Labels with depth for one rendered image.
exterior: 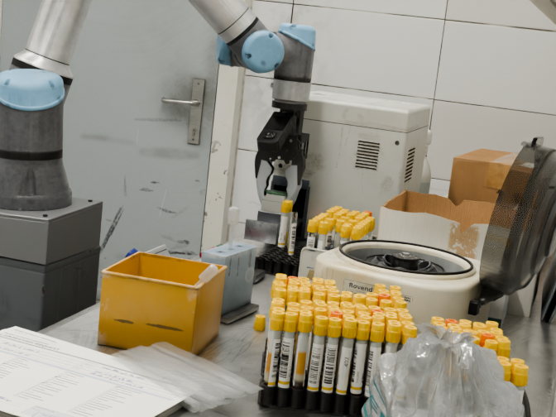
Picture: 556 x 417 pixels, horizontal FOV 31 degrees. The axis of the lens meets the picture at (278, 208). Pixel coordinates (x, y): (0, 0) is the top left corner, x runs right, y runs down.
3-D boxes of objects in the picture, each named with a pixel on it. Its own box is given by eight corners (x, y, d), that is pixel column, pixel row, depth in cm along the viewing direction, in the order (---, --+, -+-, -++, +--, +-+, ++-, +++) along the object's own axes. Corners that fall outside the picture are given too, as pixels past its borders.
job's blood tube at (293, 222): (286, 264, 184) (291, 211, 183) (293, 265, 184) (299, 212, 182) (284, 265, 183) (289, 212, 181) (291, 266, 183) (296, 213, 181)
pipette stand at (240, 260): (219, 301, 156) (225, 239, 154) (258, 310, 153) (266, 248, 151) (186, 314, 147) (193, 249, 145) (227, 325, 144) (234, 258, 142)
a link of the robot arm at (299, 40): (271, 21, 198) (312, 26, 200) (266, 76, 200) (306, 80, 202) (280, 22, 190) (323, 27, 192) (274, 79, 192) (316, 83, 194)
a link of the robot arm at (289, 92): (304, 83, 192) (266, 78, 195) (302, 107, 193) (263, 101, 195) (315, 83, 199) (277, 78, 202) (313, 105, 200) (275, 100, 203)
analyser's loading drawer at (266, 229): (275, 222, 213) (278, 199, 212) (304, 227, 211) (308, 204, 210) (243, 238, 194) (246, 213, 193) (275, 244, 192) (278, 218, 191)
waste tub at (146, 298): (131, 318, 142) (137, 251, 141) (221, 334, 140) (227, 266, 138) (93, 344, 129) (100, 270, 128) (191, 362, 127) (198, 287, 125)
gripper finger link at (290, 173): (309, 205, 203) (304, 160, 202) (301, 209, 197) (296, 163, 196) (294, 206, 204) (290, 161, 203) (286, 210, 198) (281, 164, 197)
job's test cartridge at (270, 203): (265, 220, 203) (268, 190, 202) (287, 224, 201) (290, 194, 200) (259, 223, 199) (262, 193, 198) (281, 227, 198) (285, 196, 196)
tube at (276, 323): (261, 397, 116) (271, 309, 115) (275, 399, 116) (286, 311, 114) (259, 402, 115) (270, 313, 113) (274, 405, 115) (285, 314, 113)
